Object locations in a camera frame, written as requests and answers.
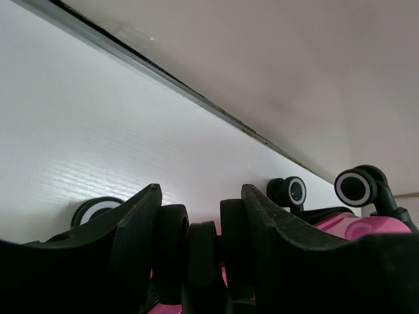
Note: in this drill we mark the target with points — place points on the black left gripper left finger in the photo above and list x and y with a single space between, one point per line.
102 266

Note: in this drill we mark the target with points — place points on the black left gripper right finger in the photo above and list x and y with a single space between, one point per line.
300 269

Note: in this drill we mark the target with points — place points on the pink hard-shell suitcase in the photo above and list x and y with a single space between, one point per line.
201 271

